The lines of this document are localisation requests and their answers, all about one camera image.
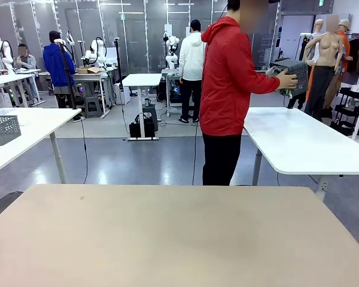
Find black hanging cable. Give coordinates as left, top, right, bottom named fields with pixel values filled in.
left=191, top=122, right=199, bottom=185

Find long white workbench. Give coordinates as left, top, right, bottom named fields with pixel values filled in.
left=0, top=69, right=41, bottom=108

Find white workbench with frame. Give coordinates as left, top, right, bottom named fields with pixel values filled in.
left=71, top=70, right=111, bottom=117

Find mannequin with orange clothes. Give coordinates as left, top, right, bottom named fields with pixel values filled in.
left=322, top=18, right=354, bottom=118

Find white mannequin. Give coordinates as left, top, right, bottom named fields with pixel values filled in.
left=287, top=19, right=325, bottom=110

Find black camera stand pole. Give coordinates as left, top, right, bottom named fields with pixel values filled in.
left=113, top=37, right=123, bottom=84

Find person in blue hoodie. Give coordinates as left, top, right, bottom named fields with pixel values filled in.
left=42, top=30, right=85, bottom=123

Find person right forearm red sleeve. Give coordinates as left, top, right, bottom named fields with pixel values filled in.
left=247, top=70, right=284, bottom=94

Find light grey plastic basket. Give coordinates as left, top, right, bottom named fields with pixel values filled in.
left=0, top=115, right=22, bottom=146

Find dark stool under desk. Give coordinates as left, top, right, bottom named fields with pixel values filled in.
left=142, top=103, right=159, bottom=121

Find grey plastic stool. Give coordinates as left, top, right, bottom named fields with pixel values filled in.
left=83, top=97, right=104, bottom=119

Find black bag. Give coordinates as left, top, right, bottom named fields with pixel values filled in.
left=142, top=115, right=156, bottom=138
left=129, top=115, right=143, bottom=138

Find dark grey plastic basket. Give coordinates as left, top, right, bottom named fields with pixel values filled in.
left=270, top=59, right=309, bottom=98

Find black tripod pole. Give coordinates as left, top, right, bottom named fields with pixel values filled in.
left=54, top=38, right=78, bottom=110

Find large white curved table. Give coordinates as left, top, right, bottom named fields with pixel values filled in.
left=244, top=106, right=359, bottom=198
left=0, top=107, right=83, bottom=185

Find person in red jacket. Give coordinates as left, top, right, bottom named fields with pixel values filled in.
left=199, top=0, right=284, bottom=187

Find black tripod cable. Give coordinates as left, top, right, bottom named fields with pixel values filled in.
left=80, top=118, right=88, bottom=184

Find dark grey mannequin trousers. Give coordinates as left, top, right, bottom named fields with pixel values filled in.
left=304, top=65, right=337, bottom=119

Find person right hand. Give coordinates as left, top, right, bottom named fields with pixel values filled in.
left=275, top=71, right=299, bottom=91

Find bare beige mannequin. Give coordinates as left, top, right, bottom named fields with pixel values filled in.
left=304, top=14, right=346, bottom=69

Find person in white jacket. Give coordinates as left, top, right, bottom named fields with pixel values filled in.
left=178, top=19, right=207, bottom=123

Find open cardboard box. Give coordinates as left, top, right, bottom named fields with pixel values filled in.
left=77, top=66, right=102, bottom=75

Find small white desk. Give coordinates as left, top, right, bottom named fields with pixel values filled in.
left=121, top=73, right=163, bottom=141

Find metal frame workbench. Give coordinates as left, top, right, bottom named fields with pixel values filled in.
left=160, top=68, right=183, bottom=118

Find black shelf cart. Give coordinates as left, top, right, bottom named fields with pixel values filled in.
left=331, top=85, right=359, bottom=137

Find seated person in grey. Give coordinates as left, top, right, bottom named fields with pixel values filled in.
left=13, top=43, right=38, bottom=99

